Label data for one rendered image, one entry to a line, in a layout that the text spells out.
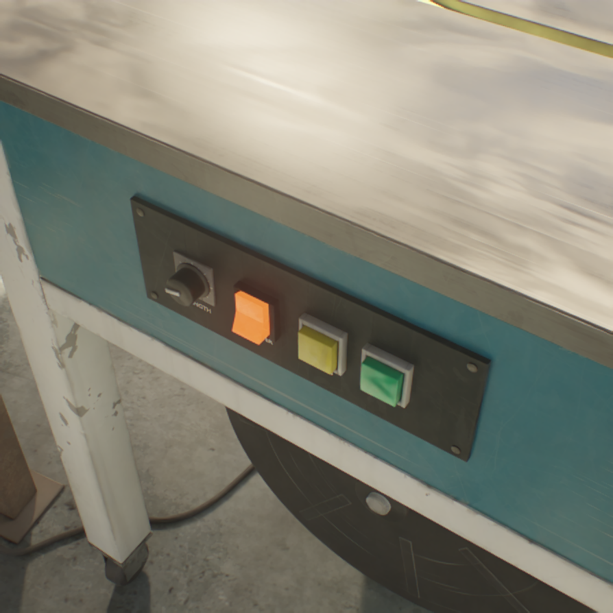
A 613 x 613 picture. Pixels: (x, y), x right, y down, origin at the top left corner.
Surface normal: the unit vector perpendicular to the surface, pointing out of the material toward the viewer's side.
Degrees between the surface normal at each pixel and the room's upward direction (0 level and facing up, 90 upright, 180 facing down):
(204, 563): 0
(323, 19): 0
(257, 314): 90
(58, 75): 0
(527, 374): 90
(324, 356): 90
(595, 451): 90
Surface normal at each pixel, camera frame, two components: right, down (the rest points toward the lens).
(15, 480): 0.89, 0.32
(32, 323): -0.56, 0.59
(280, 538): 0.00, -0.71
